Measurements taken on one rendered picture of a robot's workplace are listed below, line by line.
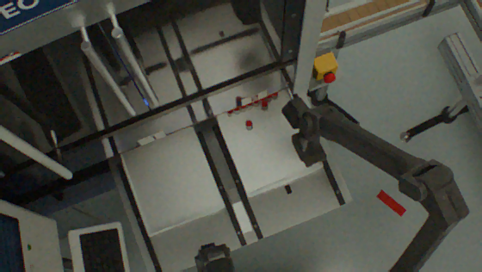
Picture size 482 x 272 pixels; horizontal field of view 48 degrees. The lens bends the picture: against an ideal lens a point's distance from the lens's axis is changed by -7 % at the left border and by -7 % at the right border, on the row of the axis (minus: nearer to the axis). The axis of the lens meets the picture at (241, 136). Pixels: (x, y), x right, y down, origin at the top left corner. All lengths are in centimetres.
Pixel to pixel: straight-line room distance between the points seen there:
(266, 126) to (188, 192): 33
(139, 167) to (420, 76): 165
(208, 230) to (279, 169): 30
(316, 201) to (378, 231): 96
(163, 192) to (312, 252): 105
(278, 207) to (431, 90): 140
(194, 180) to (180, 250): 23
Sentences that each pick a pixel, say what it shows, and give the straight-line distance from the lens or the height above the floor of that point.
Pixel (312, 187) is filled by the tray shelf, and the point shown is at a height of 88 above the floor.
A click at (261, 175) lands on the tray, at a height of 88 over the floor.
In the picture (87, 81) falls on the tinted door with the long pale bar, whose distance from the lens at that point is 131.
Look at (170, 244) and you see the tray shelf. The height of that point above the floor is 88.
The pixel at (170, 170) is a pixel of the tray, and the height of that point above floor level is 88.
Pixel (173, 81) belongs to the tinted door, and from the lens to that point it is 147.
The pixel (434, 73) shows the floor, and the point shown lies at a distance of 307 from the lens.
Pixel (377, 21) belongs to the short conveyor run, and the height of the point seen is 93.
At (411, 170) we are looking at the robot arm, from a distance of 124.
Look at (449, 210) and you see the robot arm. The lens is 123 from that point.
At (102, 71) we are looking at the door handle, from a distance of 112.
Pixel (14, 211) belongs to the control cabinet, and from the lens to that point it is 171.
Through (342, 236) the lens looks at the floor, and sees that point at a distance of 277.
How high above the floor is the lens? 273
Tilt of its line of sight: 75 degrees down
